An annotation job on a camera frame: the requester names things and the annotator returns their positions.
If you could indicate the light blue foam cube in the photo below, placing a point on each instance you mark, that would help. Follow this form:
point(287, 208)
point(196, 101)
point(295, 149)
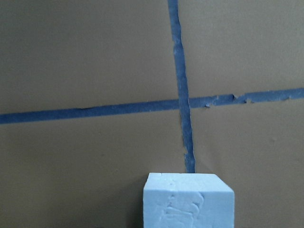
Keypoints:
point(187, 200)

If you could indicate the long blue tape strip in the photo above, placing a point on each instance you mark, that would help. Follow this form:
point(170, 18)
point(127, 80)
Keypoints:
point(153, 106)

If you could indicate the crossing blue tape strip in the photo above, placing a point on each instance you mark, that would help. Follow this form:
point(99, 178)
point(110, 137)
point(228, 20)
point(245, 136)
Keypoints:
point(182, 85)

